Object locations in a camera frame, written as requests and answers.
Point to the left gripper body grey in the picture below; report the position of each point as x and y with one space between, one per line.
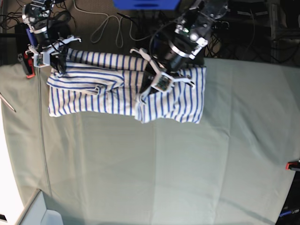
177 79

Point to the blue plastic block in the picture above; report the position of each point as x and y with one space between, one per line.
146 4

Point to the grey-green table cloth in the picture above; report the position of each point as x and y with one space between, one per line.
102 169

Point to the right gripper body grey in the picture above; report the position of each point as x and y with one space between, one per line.
46 46

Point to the red clamp left corner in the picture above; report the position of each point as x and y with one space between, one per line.
27 65

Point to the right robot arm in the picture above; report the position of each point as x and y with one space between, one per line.
49 34

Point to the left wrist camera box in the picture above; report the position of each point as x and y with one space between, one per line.
162 82

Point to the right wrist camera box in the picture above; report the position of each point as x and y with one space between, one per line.
41 60

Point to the white box corner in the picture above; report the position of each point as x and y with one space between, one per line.
35 212

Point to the red clamp right edge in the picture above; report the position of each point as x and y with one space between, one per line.
293 166

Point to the blue striped white t-shirt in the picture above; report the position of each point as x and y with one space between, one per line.
109 83

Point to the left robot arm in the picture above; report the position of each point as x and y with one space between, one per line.
177 42

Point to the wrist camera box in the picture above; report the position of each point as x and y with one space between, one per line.
162 82
41 60

